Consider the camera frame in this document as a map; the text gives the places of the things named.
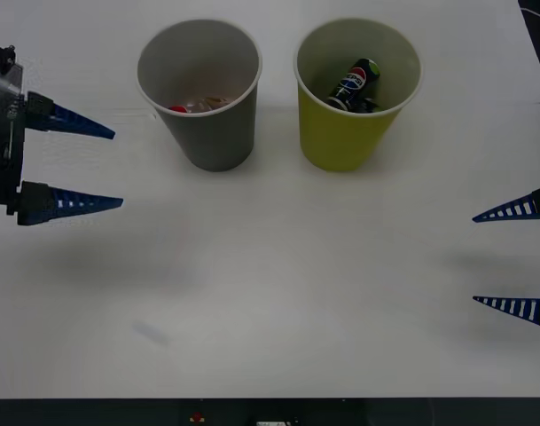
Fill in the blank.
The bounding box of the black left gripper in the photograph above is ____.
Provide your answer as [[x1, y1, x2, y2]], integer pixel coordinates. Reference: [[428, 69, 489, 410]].
[[0, 91, 125, 227]]

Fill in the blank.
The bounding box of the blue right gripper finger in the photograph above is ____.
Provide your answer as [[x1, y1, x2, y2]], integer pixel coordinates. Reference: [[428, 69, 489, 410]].
[[471, 183, 540, 224], [472, 296, 540, 332]]

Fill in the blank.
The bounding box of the grey plastic bin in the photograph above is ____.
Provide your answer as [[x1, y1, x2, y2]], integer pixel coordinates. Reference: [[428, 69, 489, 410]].
[[136, 18, 263, 173]]

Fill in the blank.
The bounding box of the yellow-green plastic bin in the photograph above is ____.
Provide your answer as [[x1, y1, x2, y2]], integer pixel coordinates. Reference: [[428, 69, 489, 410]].
[[293, 17, 424, 173]]

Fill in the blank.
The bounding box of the black can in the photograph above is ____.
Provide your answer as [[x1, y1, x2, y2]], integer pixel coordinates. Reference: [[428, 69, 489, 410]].
[[326, 57, 382, 113]]

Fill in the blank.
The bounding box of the black robot torso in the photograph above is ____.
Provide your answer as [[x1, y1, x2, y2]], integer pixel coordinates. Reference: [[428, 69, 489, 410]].
[[0, 397, 540, 426]]

